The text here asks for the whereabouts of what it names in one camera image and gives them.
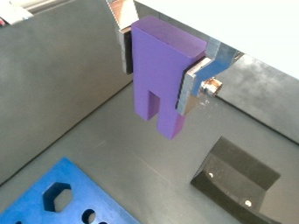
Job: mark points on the blue foam shape board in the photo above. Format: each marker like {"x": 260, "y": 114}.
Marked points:
{"x": 66, "y": 197}

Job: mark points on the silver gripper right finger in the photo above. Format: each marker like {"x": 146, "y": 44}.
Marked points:
{"x": 198, "y": 80}

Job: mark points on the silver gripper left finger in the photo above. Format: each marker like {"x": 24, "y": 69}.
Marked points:
{"x": 123, "y": 10}

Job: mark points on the black curved holder stand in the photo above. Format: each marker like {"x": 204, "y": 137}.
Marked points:
{"x": 235, "y": 179}

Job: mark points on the purple double-square block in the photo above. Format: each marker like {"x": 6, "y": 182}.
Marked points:
{"x": 164, "y": 51}

